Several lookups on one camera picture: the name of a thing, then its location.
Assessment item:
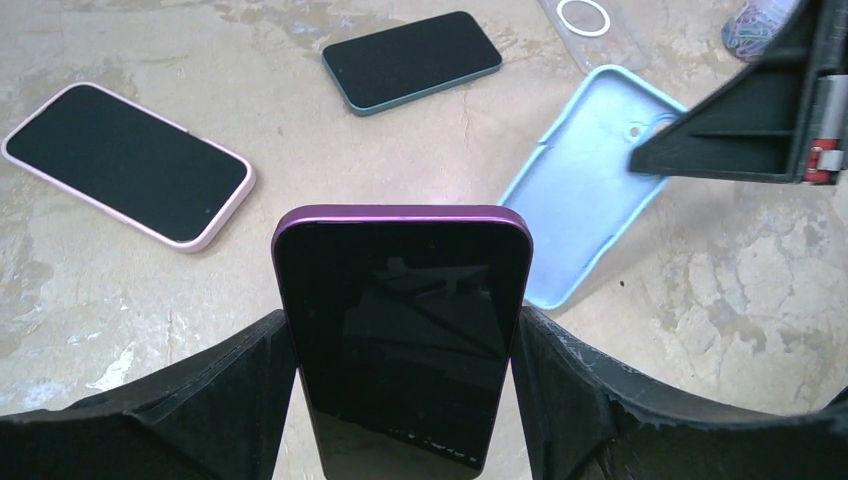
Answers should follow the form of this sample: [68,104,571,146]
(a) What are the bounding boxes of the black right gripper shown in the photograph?
[629,1,847,186]

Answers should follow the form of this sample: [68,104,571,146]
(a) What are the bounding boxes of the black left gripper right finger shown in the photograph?
[511,307,847,479]

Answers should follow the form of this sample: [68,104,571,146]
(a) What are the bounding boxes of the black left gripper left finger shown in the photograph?
[1,310,296,479]

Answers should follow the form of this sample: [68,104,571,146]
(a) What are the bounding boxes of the clear phone case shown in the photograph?
[538,0,650,74]

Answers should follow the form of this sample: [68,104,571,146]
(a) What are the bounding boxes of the light blue phone case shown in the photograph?
[499,65,687,310]

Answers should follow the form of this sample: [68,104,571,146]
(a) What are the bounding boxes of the black screen smartphone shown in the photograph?
[322,11,502,116]

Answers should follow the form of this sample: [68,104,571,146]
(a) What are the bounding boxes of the clear plastic cup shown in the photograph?
[721,0,799,63]

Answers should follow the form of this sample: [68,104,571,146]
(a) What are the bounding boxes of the pink cased smartphone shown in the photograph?
[1,82,256,253]

